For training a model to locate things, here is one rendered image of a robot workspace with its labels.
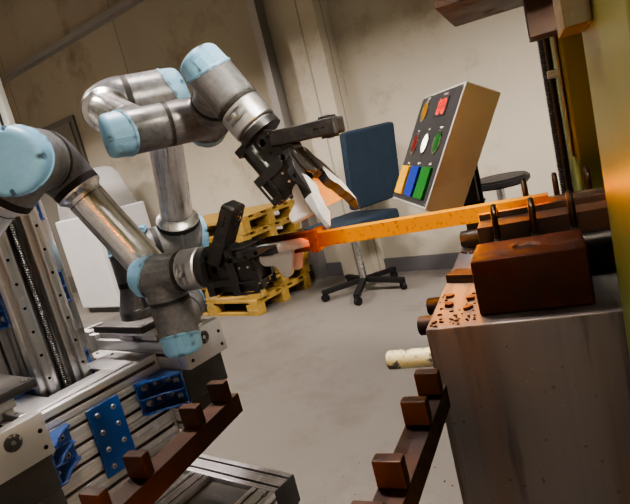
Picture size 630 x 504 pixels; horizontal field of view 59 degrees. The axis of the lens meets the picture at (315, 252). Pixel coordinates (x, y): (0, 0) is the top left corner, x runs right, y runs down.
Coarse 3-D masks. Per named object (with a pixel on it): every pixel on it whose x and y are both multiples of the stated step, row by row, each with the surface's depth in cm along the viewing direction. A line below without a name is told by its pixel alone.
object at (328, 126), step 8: (320, 120) 82; (328, 120) 82; (336, 120) 82; (288, 128) 84; (296, 128) 84; (304, 128) 83; (312, 128) 83; (320, 128) 82; (328, 128) 82; (336, 128) 82; (344, 128) 85; (272, 136) 86; (280, 136) 85; (288, 136) 85; (296, 136) 84; (304, 136) 84; (312, 136) 83; (320, 136) 83; (328, 136) 83; (272, 144) 86; (280, 144) 85
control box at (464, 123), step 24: (432, 96) 139; (456, 96) 119; (480, 96) 116; (432, 120) 133; (456, 120) 117; (480, 120) 117; (432, 144) 127; (456, 144) 118; (480, 144) 118; (456, 168) 118; (432, 192) 119; (456, 192) 119
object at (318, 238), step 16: (464, 208) 80; (480, 208) 78; (368, 224) 85; (384, 224) 84; (400, 224) 83; (416, 224) 82; (432, 224) 81; (448, 224) 81; (464, 224) 80; (272, 240) 91; (320, 240) 88; (336, 240) 87; (352, 240) 86
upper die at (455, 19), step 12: (444, 0) 68; (456, 0) 67; (468, 0) 68; (480, 0) 69; (492, 0) 71; (504, 0) 74; (516, 0) 76; (444, 12) 72; (456, 12) 74; (468, 12) 76; (480, 12) 78; (492, 12) 81; (456, 24) 84
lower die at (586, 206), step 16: (576, 192) 76; (512, 208) 76; (544, 208) 74; (560, 208) 73; (576, 208) 71; (592, 208) 68; (480, 224) 75; (512, 224) 71; (528, 224) 71; (544, 224) 70; (560, 224) 69; (592, 224) 68; (608, 224) 68; (480, 240) 73; (592, 256) 69; (608, 256) 68
